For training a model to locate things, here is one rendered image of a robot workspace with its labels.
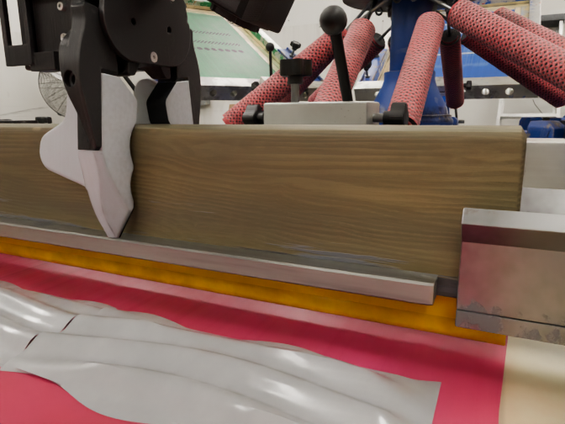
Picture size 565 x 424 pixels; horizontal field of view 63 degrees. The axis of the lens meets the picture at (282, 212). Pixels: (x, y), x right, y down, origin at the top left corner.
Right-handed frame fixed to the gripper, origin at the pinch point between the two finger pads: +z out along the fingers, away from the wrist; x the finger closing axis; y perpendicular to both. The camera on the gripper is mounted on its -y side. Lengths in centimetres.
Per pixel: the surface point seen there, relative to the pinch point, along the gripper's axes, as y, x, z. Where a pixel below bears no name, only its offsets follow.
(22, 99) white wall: 380, -269, -19
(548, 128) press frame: -26, -61, -3
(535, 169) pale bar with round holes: -22.2, -21.8, -0.9
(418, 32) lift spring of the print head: -5, -62, -19
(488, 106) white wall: -8, -413, -8
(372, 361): -14.9, 3.1, 5.3
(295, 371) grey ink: -12.3, 5.9, 4.9
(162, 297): -1.2, 1.1, 5.3
